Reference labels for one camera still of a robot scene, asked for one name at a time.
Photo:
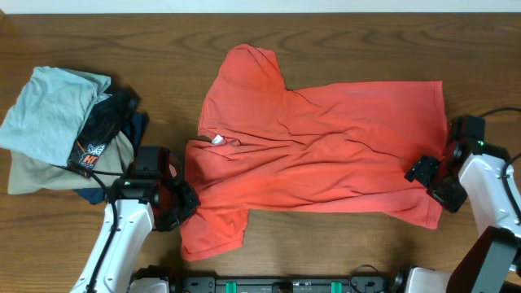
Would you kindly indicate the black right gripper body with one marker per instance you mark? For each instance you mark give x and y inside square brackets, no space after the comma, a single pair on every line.
[423,172]

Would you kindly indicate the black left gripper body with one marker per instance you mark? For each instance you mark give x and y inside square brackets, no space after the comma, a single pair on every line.
[186,201]

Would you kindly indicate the orange red t-shirt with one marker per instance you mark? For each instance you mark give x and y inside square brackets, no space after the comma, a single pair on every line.
[343,147]

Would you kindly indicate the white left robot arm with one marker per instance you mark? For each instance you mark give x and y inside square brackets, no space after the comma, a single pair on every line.
[136,208]

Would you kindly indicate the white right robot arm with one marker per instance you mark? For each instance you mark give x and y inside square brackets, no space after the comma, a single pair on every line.
[482,175]

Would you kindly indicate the navy blue folded garment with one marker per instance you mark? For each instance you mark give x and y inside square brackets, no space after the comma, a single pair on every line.
[133,130]

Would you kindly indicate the black shirt with orange print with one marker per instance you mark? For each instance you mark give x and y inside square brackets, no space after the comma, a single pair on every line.
[106,119]

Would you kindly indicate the beige folded shirt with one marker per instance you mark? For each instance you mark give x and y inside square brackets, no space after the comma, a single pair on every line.
[28,175]

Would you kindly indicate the light blue folded shirt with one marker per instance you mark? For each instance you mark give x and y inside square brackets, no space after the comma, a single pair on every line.
[50,113]

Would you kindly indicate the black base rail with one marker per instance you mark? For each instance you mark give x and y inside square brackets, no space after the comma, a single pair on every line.
[264,285]

